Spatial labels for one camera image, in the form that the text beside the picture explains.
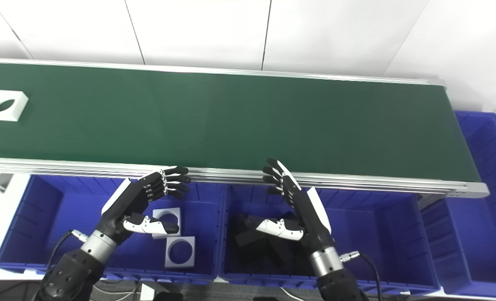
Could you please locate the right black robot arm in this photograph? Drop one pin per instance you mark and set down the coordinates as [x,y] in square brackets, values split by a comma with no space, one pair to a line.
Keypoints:
[335,282]

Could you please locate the blue bin with white parts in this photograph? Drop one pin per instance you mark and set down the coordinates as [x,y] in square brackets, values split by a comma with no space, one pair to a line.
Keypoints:
[64,225]

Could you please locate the white square part with hole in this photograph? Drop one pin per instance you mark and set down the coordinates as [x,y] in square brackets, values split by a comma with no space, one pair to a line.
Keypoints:
[170,261]
[176,214]
[16,102]

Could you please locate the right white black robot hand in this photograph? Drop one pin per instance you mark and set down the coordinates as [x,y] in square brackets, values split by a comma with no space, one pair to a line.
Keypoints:
[310,217]

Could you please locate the black block part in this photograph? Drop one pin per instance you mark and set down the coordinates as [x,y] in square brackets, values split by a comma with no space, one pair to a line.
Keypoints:
[250,246]

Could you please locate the blue bin with black parts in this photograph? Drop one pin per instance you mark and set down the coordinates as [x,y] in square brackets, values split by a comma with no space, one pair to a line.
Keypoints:
[369,242]

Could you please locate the empty blue bin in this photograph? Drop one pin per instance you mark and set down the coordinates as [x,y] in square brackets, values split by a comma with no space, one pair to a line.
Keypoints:
[477,234]

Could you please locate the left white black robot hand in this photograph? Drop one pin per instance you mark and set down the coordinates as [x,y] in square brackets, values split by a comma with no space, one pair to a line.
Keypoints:
[122,205]

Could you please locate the white floor box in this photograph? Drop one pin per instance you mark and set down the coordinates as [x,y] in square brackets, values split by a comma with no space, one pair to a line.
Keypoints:
[148,292]

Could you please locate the green conveyor belt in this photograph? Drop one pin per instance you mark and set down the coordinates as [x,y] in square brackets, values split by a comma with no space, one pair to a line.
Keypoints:
[231,175]
[231,121]

